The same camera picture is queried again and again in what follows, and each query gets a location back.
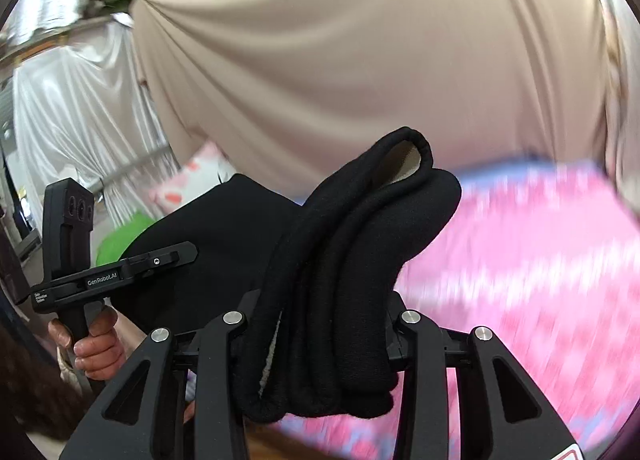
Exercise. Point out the person's left hand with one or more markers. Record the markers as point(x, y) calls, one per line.
point(97, 355)

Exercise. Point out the pink floral bedsheet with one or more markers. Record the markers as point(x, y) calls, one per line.
point(525, 265)

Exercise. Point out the pink cat face pillow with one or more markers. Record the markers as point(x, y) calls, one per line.
point(195, 175)

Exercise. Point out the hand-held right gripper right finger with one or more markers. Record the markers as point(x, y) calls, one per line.
point(420, 340)

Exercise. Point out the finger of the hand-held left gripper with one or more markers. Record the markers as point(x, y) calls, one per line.
point(170, 255)

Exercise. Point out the green plush pillow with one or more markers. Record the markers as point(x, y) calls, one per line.
point(120, 240)

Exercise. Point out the black pants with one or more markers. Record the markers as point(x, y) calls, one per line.
point(350, 250)

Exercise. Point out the beige curtain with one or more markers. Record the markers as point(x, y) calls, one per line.
point(350, 50)

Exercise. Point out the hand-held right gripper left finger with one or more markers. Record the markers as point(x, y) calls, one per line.
point(225, 340)

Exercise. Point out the silver satin curtain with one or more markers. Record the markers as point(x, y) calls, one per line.
point(617, 90)
point(75, 115)

